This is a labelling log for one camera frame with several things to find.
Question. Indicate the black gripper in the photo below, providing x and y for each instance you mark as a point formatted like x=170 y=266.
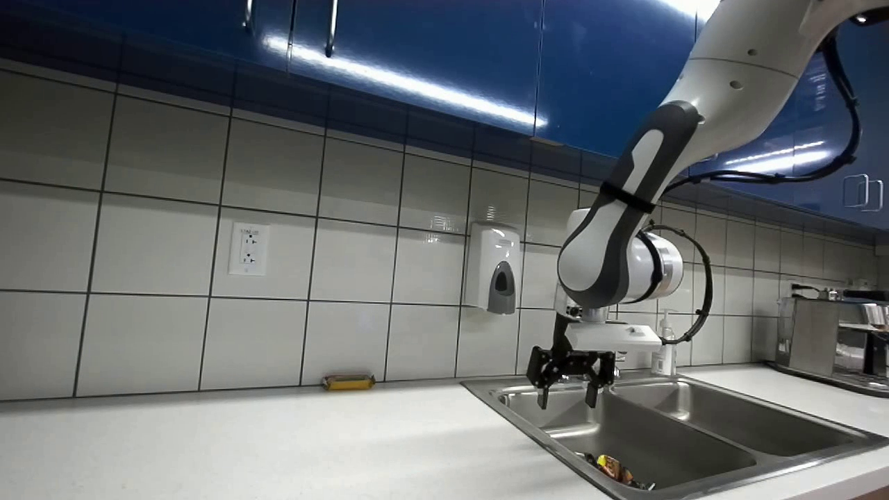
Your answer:
x=574 y=361

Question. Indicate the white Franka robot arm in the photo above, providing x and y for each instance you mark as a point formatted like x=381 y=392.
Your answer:
x=739 y=84

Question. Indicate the stainless steel double sink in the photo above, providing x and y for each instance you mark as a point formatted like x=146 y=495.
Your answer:
x=705 y=427

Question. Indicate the clear pump soap bottle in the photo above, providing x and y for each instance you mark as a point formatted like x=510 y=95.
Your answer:
x=670 y=359

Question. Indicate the yellow sponge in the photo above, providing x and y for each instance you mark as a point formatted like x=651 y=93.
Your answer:
x=349 y=382

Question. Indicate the metal countertop appliance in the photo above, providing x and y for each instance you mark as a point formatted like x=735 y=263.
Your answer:
x=814 y=336

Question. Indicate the blue cabinet door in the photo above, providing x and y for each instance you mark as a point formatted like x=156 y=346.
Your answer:
x=788 y=129
x=837 y=199
x=602 y=72
x=141 y=29
x=419 y=45

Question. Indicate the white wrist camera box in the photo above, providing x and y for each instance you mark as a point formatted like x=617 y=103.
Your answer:
x=620 y=336

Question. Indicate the white wall soap dispenser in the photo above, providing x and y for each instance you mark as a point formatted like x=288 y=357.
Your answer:
x=491 y=267

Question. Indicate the white wall outlet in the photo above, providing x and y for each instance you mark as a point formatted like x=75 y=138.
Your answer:
x=250 y=247

